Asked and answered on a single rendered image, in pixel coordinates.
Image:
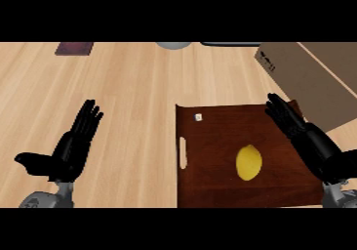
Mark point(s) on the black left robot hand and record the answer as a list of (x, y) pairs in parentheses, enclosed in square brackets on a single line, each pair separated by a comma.
[(72, 149)]

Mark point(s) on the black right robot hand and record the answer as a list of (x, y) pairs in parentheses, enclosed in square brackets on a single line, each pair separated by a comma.
[(310, 143)]

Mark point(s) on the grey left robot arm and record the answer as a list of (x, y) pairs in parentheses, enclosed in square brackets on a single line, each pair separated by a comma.
[(47, 198)]

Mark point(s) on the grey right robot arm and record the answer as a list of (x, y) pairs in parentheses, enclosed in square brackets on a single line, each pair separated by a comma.
[(341, 196)]

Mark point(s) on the yellow lemon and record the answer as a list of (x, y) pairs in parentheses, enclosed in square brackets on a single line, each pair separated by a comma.
[(248, 162)]

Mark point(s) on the dark brown wooden tray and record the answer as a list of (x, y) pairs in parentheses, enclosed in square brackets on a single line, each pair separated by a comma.
[(224, 162)]

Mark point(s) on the brown cardboard box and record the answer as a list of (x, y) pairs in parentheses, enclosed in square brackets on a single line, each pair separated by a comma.
[(320, 81)]

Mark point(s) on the small white cube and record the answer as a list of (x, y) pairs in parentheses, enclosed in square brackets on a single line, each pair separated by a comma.
[(198, 117)]

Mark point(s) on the dark maroon flat block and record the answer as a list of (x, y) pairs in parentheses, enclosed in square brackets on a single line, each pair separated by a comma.
[(74, 48)]

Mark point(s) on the grey round bowl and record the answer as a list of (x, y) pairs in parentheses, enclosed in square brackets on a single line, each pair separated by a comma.
[(172, 45)]

